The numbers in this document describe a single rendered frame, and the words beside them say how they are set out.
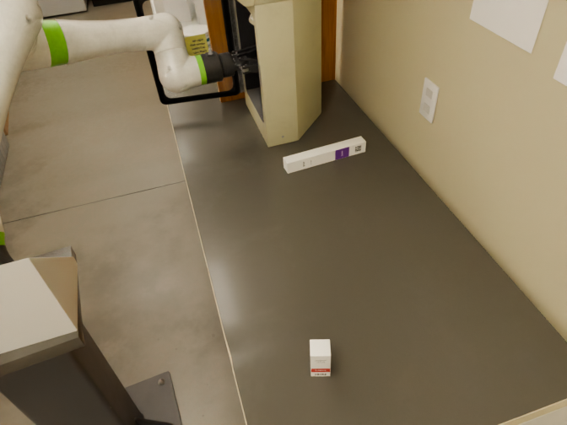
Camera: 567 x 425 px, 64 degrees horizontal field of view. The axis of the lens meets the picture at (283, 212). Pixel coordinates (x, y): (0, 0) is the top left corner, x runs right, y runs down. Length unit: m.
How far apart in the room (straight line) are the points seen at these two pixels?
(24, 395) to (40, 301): 0.41
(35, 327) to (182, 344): 1.13
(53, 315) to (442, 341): 0.86
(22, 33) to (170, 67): 0.45
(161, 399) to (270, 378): 1.14
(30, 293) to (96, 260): 1.64
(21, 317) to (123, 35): 0.79
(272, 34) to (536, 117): 0.74
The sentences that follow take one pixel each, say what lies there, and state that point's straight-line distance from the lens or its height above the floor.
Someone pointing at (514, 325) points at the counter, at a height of 0.94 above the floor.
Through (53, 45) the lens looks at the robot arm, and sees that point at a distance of 1.37.
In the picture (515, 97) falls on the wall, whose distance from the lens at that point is 1.13.
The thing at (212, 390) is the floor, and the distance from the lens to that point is 2.07.
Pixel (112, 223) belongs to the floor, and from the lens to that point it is 2.89.
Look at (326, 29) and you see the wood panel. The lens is 1.88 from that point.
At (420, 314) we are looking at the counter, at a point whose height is 0.94.
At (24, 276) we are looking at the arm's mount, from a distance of 1.05.
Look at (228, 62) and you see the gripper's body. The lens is 1.51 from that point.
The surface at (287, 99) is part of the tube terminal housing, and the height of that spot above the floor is 1.11.
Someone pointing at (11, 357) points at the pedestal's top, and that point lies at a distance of 1.23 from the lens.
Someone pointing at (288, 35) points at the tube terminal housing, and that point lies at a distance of 1.42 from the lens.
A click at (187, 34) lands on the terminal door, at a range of 1.70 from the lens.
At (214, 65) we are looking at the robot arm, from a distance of 1.49.
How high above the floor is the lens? 1.84
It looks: 43 degrees down
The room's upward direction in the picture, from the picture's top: 4 degrees counter-clockwise
